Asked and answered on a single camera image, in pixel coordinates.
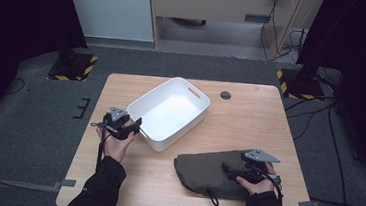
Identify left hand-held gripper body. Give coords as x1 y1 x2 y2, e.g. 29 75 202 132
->
101 105 136 143

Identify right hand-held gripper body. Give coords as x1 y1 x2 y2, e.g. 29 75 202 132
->
238 146 282 187

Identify olive green pants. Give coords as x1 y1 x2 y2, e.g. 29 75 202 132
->
169 142 271 206

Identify white plastic basket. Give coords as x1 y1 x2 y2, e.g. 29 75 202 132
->
123 72 213 157

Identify person's right hand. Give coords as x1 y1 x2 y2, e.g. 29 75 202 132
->
234 159 279 198

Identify person's left hand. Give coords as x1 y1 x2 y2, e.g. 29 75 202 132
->
94 126 136 165

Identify black floor tape marks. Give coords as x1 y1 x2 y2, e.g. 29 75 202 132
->
71 95 92 121

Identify gray floor tape piece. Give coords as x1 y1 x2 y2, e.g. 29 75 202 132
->
297 199 323 206
51 177 78 192

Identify dark round table grommet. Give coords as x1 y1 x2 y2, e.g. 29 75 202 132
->
219 90 233 101

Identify black stand base yellow stripes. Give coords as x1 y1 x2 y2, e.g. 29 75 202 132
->
274 67 328 102
47 50 100 84

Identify white panel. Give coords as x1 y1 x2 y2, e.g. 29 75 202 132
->
57 0 159 44

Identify light wooden cabinet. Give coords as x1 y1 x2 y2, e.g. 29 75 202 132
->
142 0 325 64

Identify black curtain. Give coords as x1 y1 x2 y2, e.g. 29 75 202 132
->
285 0 366 191
0 0 93 142

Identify left hand-held gripper black cable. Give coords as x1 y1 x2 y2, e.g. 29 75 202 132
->
86 120 111 175

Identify hand-held gripper black cable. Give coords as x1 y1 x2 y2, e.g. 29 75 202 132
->
269 173 287 206
86 120 111 175

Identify right hand-held gripper black cable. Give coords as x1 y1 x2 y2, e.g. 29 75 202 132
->
269 173 287 206

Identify black floor cable loop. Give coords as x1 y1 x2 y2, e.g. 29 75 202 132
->
3 75 28 97

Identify bundle of black cables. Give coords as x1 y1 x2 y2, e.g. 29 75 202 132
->
257 0 312 67

